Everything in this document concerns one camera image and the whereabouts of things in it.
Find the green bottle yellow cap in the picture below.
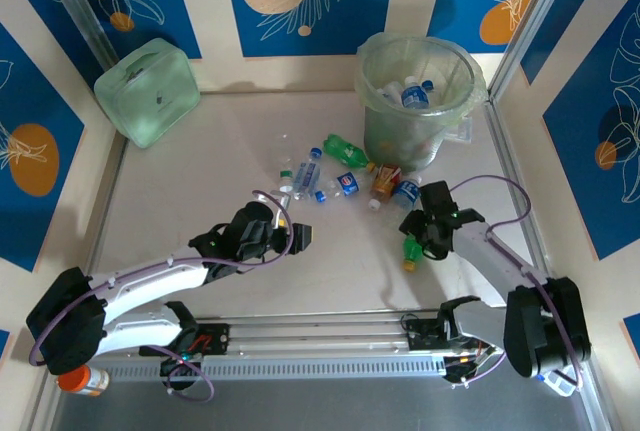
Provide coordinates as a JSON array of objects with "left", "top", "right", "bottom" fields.
[{"left": 402, "top": 235, "right": 426, "bottom": 272}]

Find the orange juice bottle red label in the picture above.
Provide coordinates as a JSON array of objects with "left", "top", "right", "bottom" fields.
[{"left": 368, "top": 163, "right": 402, "bottom": 212}]

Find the clear bottle round blue logo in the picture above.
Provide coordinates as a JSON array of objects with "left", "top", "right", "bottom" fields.
[{"left": 313, "top": 170, "right": 374, "bottom": 203}]

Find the clear unlabelled plastic bottle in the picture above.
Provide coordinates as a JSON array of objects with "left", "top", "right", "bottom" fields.
[{"left": 277, "top": 133, "right": 297, "bottom": 171}]

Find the green bottle with lime label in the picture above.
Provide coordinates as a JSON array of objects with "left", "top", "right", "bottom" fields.
[{"left": 322, "top": 133, "right": 377, "bottom": 173}]

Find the bin with green liner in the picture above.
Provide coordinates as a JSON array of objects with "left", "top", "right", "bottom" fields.
[{"left": 354, "top": 33, "right": 489, "bottom": 173}]

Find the small clear plastic box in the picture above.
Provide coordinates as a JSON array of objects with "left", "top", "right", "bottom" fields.
[{"left": 447, "top": 115, "right": 474, "bottom": 145}]

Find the mint green zip pouch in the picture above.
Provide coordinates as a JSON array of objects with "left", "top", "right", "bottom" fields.
[{"left": 93, "top": 37, "right": 202, "bottom": 150}]

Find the orange lid pill bottle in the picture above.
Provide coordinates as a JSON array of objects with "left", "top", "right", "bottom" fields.
[{"left": 57, "top": 365, "right": 110, "bottom": 397}]

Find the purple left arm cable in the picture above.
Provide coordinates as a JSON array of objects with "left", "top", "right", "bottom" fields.
[{"left": 28, "top": 189, "right": 294, "bottom": 402}]

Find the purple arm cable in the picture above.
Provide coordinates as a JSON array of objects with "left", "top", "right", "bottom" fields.
[
  {"left": 28, "top": 189, "right": 294, "bottom": 402},
  {"left": 449, "top": 174, "right": 586, "bottom": 387}
]

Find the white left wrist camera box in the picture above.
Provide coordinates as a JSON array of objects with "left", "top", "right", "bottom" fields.
[{"left": 269, "top": 193, "right": 294, "bottom": 230}]

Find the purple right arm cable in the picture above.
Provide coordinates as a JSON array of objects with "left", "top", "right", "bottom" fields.
[{"left": 449, "top": 174, "right": 586, "bottom": 387}]

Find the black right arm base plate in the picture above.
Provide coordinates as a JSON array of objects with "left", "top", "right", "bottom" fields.
[{"left": 402, "top": 315, "right": 454, "bottom": 352}]

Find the aluminium table side rail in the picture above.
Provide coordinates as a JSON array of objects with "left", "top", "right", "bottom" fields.
[
  {"left": 482, "top": 100, "right": 559, "bottom": 310},
  {"left": 73, "top": 133, "right": 129, "bottom": 323}
]

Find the aluminium mounting rail frame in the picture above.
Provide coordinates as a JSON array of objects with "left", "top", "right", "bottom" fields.
[{"left": 42, "top": 308, "right": 596, "bottom": 366}]

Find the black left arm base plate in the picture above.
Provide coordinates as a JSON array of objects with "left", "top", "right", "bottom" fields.
[{"left": 138, "top": 323, "right": 232, "bottom": 358}]

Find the black controller board with wires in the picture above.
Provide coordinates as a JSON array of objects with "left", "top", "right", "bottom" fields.
[
  {"left": 442, "top": 350, "right": 501, "bottom": 386},
  {"left": 158, "top": 354, "right": 205, "bottom": 383}
]

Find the grey slotted cable duct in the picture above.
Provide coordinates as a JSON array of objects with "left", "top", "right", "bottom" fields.
[{"left": 102, "top": 353, "right": 451, "bottom": 383}]

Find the aluminium corner post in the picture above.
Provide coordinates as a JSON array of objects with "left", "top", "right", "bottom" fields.
[
  {"left": 34, "top": 0, "right": 124, "bottom": 70},
  {"left": 488, "top": 0, "right": 586, "bottom": 102}
]

